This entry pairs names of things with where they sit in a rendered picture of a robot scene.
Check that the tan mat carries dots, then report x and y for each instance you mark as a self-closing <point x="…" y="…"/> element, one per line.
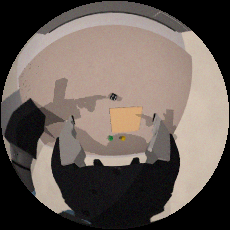
<point x="125" y="119"/>

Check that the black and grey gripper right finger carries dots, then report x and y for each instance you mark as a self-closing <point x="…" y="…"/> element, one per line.
<point x="162" y="151"/>

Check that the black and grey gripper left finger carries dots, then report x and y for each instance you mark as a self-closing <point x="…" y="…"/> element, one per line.
<point x="68" y="155"/>

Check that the black die with white pips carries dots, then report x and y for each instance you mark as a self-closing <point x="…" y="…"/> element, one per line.
<point x="113" y="96"/>

